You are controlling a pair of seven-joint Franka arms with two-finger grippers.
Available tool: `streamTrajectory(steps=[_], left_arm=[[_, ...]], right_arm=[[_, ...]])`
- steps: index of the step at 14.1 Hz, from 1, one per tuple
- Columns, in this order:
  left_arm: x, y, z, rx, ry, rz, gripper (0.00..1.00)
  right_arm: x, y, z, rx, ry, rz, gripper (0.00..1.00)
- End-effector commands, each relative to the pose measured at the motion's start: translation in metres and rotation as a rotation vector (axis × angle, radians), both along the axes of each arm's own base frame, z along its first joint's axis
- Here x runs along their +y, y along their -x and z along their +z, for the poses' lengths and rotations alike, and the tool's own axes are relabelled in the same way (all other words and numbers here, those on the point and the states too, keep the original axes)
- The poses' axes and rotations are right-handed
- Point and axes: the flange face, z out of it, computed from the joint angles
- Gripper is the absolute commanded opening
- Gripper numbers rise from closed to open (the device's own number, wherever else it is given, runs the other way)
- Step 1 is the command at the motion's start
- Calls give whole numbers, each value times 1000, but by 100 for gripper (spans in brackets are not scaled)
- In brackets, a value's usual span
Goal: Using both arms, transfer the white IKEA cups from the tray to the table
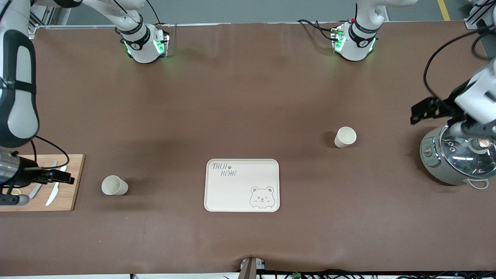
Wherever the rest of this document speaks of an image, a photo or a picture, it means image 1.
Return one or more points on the grey-green electric pot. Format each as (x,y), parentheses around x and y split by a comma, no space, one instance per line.
(430,162)

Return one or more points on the cream bear print tray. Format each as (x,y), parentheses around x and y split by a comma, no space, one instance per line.
(232,193)

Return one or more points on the white IKEA cup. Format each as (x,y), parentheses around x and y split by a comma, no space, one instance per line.
(113,185)
(345,137)

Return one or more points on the wooden cutting board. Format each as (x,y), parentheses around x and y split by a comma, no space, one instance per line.
(75,193)

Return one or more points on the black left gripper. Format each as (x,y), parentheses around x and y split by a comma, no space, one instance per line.
(443,107)

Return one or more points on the aluminium frame post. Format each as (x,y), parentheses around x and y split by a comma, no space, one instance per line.
(480,17)

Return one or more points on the glass pot lid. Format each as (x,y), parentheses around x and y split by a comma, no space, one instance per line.
(461,153)

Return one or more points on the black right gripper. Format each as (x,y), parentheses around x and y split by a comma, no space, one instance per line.
(28,176)

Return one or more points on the metal table clamp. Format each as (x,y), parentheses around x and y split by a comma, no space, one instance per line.
(250,267)

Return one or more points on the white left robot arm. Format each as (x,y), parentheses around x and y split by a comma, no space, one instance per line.
(478,95)

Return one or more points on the white plastic knife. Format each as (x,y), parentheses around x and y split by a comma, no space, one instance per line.
(52,195)

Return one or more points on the aluminium frame profile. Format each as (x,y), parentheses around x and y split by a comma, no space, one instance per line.
(50,15)

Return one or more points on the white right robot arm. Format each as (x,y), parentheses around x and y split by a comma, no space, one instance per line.
(19,58)

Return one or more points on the grey plastic knife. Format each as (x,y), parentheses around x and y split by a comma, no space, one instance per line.
(35,190)

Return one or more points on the yellow lemon slice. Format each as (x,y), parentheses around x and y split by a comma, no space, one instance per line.
(16,191)

